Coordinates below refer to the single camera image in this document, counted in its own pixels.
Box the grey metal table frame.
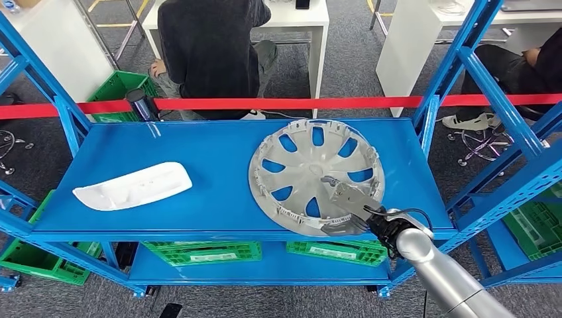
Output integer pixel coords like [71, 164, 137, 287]
[74, 0, 146, 71]

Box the chrome barrier stanchion post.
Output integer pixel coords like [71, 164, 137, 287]
[126, 88, 160, 123]

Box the white cabinet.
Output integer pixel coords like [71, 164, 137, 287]
[0, 0, 116, 104]

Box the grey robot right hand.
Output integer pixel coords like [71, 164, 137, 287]
[320, 175, 387, 237]

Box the red barrier belt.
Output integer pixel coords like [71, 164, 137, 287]
[153, 93, 562, 111]
[0, 99, 133, 120]

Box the white desk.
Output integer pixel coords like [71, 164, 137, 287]
[142, 0, 330, 119]
[376, 0, 562, 118]

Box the chrome office chair base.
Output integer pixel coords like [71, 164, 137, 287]
[447, 125, 514, 176]
[0, 130, 35, 176]

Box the silver plastic wheel hubcap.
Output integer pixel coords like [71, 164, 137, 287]
[248, 119, 386, 238]

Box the white plastic trim part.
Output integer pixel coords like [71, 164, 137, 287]
[72, 161, 193, 213]

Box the grey laptop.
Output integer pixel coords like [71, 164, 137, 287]
[500, 0, 562, 13]

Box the person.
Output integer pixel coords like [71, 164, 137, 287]
[149, 0, 278, 121]
[441, 28, 562, 132]

